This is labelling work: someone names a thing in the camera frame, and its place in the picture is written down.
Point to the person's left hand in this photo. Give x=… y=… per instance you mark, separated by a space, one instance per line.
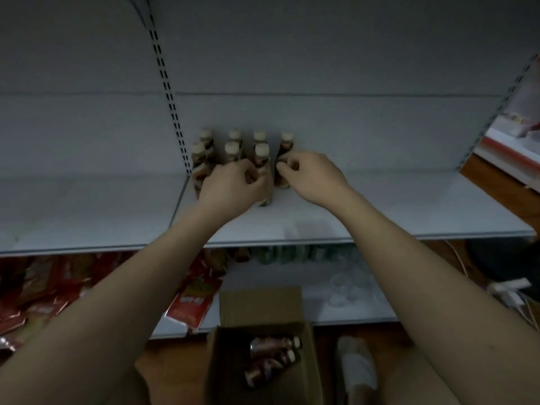
x=230 y=187

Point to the person's right hand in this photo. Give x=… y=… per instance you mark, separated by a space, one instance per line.
x=314 y=175

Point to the person's right fingers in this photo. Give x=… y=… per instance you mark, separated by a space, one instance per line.
x=288 y=165

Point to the person's left fingers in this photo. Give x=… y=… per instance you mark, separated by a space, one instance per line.
x=258 y=183

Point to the brown drink bottle cream cap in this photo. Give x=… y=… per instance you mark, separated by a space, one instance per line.
x=263 y=158
x=286 y=145
x=268 y=366
x=274 y=344

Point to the person's right forearm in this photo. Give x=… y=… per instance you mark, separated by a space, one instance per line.
x=438 y=299

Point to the person's left forearm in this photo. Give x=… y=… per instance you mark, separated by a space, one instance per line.
x=114 y=307

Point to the group of brown bottles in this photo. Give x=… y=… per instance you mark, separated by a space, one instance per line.
x=231 y=152

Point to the row of green packets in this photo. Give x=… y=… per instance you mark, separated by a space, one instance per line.
x=295 y=253

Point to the brown cardboard box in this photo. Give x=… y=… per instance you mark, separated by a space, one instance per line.
x=261 y=307

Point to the slotted metal shelf upright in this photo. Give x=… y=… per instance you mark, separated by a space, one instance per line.
x=498 y=109
x=166 y=84

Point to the clear plastic cups pack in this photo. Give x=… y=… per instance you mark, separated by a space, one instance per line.
x=350 y=286

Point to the red snack packet white edge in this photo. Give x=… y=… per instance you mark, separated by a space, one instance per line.
x=192 y=305

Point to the wide white metal shelf board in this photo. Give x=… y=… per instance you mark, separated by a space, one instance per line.
x=422 y=206

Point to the white sandal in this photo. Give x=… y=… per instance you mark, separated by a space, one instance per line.
x=356 y=366

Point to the brown wooden counter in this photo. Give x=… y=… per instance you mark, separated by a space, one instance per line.
x=502 y=193

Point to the red and white carton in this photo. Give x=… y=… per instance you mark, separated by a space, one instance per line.
x=512 y=143

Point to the person's left leg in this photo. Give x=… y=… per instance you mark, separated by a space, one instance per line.
x=142 y=388

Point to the person's leg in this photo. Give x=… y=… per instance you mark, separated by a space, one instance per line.
x=413 y=379
x=142 y=388

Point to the pile of red snack packets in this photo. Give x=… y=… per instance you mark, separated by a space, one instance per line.
x=46 y=286

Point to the person's right leg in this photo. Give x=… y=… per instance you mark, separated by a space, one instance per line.
x=413 y=379

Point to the white power strip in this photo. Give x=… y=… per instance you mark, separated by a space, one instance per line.
x=509 y=290

